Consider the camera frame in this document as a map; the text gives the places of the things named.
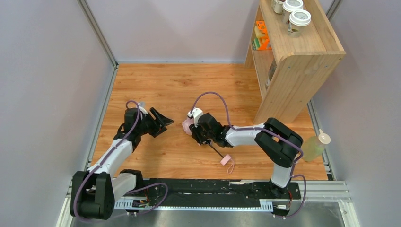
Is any aluminium frame rail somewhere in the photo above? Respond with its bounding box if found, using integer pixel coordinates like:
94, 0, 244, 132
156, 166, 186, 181
57, 178, 360, 227

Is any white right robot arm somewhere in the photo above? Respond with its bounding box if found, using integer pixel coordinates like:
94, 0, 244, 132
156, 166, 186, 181
183, 113, 303, 189

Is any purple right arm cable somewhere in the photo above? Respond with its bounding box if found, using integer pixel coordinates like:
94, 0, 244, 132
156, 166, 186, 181
189, 91, 307, 219

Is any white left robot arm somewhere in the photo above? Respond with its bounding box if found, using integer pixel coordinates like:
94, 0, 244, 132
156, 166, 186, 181
70, 106, 174, 220

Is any pink folding umbrella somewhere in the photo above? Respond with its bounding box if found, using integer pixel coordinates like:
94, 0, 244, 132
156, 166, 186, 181
182, 118, 235, 175

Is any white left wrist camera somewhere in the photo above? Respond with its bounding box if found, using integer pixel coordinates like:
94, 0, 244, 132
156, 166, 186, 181
138, 102, 148, 114

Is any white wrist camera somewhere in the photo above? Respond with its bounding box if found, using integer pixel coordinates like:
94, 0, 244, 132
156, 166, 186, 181
187, 107, 204, 127
138, 102, 148, 114

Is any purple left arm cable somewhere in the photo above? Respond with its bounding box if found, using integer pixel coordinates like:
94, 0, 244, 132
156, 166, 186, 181
72, 100, 169, 220

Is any green juice bottle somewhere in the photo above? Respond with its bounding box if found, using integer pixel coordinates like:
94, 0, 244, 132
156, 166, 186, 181
301, 129, 331, 162

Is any middle white lidded cup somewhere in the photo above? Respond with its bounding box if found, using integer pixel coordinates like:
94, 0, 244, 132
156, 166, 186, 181
281, 0, 304, 24

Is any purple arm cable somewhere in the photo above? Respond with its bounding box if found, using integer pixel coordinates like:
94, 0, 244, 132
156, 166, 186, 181
72, 100, 169, 220
189, 91, 307, 219

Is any wooden shelf unit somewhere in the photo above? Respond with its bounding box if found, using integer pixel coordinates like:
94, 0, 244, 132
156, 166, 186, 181
244, 0, 346, 124

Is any white lidded cup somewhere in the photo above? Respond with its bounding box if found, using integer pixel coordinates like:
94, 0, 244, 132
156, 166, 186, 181
281, 0, 304, 24
288, 9, 311, 38
271, 0, 285, 14

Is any back white lidded cup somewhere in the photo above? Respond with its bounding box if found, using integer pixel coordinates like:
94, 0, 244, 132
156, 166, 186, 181
271, 0, 285, 14

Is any orange box on shelf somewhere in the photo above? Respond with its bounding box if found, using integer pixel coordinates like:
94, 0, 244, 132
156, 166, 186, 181
251, 20, 272, 51

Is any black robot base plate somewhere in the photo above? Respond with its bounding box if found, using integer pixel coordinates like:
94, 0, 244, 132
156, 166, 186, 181
134, 178, 301, 208

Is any front white lidded cup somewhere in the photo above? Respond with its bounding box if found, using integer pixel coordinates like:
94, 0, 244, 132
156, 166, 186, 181
288, 9, 311, 38

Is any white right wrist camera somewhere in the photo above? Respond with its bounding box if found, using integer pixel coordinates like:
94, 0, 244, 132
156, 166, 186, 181
187, 107, 204, 127

